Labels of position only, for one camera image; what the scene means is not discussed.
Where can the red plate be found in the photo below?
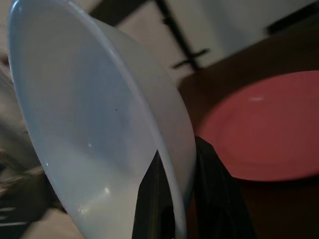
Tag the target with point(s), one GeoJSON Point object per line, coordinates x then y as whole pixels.
{"type": "Point", "coordinates": [261, 129]}

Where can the black metal frame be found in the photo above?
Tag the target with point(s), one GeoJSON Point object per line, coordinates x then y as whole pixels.
{"type": "Point", "coordinates": [174, 27]}

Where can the white bowl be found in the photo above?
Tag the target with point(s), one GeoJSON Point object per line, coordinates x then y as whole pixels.
{"type": "Point", "coordinates": [74, 112]}

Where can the dark wooden table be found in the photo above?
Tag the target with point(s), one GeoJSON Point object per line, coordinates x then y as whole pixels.
{"type": "Point", "coordinates": [286, 211]}

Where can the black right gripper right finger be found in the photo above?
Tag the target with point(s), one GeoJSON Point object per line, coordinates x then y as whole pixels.
{"type": "Point", "coordinates": [216, 199]}

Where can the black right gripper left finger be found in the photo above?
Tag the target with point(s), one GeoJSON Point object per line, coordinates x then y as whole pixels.
{"type": "Point", "coordinates": [154, 204]}

